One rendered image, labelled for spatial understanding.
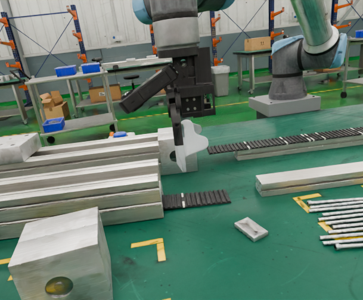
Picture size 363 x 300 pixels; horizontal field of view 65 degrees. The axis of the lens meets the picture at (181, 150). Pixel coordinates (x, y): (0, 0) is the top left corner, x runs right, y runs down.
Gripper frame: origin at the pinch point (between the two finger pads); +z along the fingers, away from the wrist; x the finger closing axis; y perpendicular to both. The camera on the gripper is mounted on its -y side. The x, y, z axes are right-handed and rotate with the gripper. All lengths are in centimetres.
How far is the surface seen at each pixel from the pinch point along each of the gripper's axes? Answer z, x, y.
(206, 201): 9.6, -1.1, 4.5
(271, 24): -45, 754, 298
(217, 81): 55, 502, 100
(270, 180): 6.9, -0.6, 17.8
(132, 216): 8.5, -4.8, -9.9
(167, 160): 5.9, 14.2, -2.7
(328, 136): 6.3, 18.3, 40.4
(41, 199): 2.5, -4.8, -25.3
